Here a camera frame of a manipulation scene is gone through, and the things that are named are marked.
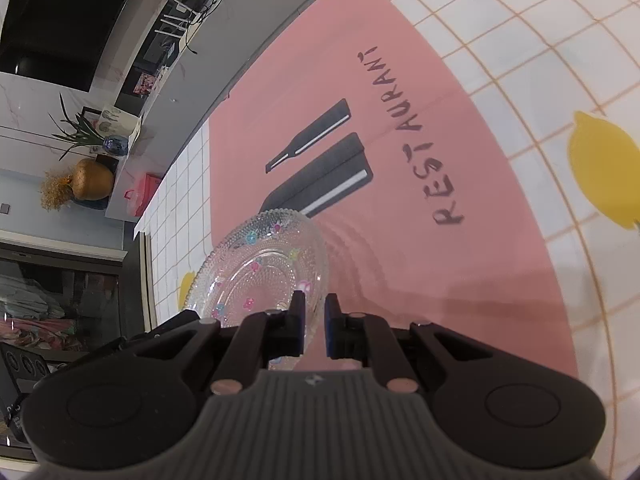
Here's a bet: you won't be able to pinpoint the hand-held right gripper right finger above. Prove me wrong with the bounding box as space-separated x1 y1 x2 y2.
324 292 507 394

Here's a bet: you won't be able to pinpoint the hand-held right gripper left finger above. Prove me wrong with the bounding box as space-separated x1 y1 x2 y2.
120 290 307 395

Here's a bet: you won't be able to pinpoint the clear glass plate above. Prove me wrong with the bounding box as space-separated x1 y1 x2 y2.
184 208 331 372

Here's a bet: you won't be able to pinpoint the pink printed table mat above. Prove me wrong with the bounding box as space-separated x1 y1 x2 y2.
207 0 581 382

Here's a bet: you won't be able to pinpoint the pink plastic case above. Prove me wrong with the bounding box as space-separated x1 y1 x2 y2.
122 172 164 219

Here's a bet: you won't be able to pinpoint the dark glass cabinet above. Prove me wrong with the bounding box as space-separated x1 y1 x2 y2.
0 245 151 456

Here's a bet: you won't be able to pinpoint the gold round vase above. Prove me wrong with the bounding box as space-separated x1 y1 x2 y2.
74 158 115 202

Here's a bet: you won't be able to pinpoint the white printed card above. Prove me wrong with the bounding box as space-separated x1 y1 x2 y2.
95 105 143 144

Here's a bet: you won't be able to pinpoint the dried yellow flowers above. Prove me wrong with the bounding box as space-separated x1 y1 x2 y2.
40 170 77 212

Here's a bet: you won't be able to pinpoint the green potted plant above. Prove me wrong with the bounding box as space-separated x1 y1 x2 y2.
50 92 108 161

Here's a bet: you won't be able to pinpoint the black television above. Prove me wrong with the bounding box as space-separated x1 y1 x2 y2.
0 0 197 93

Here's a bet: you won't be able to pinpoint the black cable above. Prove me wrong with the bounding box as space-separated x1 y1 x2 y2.
172 0 228 57

